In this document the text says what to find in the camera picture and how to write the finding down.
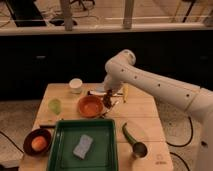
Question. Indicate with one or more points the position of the green plastic tray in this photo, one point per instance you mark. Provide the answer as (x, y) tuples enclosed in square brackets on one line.
[(102, 155)]

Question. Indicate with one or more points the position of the dark brown bowl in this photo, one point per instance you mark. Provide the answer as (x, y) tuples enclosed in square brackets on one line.
[(28, 140)]

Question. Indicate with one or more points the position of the white cup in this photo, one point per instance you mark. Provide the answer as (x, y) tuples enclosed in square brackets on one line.
[(76, 85)]

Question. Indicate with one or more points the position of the blue sponge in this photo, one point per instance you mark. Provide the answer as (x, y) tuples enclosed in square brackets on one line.
[(83, 146)]

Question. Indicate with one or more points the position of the yellow corn cob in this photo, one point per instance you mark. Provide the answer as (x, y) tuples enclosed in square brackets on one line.
[(125, 93)]

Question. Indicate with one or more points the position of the small wooden-handled utensil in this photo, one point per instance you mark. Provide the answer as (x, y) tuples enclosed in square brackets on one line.
[(108, 110)]

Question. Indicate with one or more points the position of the red-orange bowl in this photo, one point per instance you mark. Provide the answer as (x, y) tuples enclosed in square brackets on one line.
[(90, 106)]

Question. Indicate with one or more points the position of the green-handled metal scoop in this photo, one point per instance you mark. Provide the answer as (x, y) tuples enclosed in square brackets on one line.
[(139, 149)]

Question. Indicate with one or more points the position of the orange fruit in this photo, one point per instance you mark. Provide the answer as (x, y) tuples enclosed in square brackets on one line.
[(39, 143)]

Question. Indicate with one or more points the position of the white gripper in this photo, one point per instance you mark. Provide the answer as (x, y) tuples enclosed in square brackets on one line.
[(112, 84)]

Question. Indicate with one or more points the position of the green plastic cup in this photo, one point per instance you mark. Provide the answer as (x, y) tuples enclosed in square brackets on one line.
[(55, 106)]

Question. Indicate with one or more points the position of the black marker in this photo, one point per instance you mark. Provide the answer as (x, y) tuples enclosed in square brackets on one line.
[(47, 126)]

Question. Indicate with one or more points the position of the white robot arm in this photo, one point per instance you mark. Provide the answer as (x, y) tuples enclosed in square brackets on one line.
[(194, 100)]

